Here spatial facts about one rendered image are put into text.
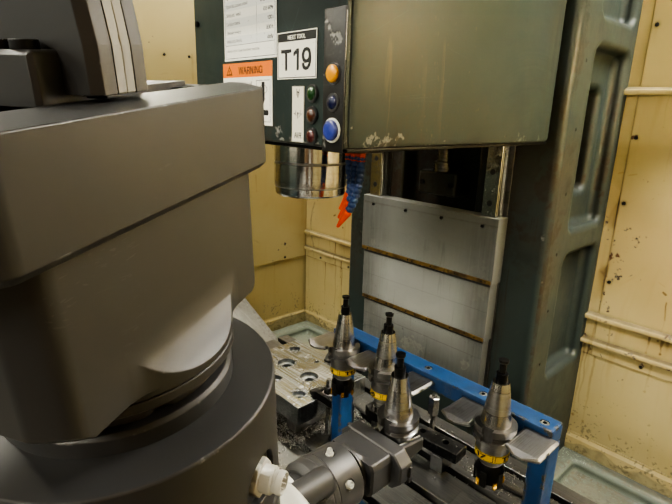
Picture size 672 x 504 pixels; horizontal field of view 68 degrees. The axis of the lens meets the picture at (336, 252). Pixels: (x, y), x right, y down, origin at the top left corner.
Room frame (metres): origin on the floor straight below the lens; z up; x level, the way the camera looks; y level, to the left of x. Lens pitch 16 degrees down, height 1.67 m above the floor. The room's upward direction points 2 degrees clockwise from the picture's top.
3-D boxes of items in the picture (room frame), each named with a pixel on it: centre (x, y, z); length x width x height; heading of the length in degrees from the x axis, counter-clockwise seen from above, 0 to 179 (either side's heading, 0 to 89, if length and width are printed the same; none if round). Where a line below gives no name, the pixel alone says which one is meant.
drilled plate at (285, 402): (1.22, 0.09, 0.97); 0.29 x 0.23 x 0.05; 43
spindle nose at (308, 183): (1.12, 0.06, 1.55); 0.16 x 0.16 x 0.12
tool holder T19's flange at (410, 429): (0.66, -0.10, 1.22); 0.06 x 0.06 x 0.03
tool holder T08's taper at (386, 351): (0.82, -0.10, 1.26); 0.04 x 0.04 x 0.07
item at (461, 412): (0.70, -0.21, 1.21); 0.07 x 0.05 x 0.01; 133
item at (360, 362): (0.86, -0.06, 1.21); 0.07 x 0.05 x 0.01; 133
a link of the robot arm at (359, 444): (0.60, -0.03, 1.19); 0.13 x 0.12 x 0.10; 43
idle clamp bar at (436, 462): (1.02, -0.19, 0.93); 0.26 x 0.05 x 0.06; 48
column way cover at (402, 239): (1.43, -0.26, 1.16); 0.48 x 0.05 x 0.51; 43
